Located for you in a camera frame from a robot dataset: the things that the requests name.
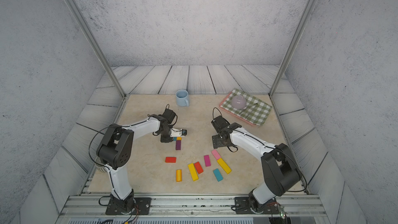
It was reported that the orange cylinder block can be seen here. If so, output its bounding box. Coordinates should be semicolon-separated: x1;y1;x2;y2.
176;169;182;182

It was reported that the pink plastic tray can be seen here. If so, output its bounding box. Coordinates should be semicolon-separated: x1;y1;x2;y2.
218;91;256;126

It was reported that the long yellow block right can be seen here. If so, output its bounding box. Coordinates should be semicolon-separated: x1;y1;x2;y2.
217;158;232;174

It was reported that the left aluminium frame post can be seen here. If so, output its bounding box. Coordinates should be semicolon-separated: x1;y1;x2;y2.
64;0;126;99

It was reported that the magenta block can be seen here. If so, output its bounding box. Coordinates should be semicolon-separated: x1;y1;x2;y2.
204;155;211;167

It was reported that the red block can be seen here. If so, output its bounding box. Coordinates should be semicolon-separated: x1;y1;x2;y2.
165;157;177;163
194;162;204;174

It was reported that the long yellow block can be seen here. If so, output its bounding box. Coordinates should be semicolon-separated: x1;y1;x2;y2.
188;163;199;181
217;158;232;174

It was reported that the long yellow block left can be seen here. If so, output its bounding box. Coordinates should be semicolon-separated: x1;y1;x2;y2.
188;163;199;181

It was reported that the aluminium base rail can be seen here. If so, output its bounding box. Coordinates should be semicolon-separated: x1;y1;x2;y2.
57;194;330;224

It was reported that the green white checkered cloth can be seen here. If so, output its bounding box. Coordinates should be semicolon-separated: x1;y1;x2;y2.
221;89;273;126

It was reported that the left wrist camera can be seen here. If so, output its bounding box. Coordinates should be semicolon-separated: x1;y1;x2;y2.
162;108;177;124

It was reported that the aluminium frame post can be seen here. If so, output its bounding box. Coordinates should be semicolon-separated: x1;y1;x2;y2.
64;0;126;99
268;0;317;98

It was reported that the light pink block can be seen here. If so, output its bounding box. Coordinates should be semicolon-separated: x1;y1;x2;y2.
211;149;221;160

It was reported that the purple block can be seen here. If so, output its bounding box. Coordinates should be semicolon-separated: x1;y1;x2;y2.
175;140;181;150

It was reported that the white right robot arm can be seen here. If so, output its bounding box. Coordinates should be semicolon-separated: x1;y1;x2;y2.
211;116;304;212

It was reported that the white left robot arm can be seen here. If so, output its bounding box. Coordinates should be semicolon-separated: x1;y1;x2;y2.
96;115;176;201

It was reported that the pink upside-down bowl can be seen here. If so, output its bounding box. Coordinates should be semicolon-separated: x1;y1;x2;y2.
231;95;247;110

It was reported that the light blue mug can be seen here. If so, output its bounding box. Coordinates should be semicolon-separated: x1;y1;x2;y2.
176;89;190;107

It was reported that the right aluminium frame post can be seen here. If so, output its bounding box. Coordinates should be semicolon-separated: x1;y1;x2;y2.
268;0;317;98

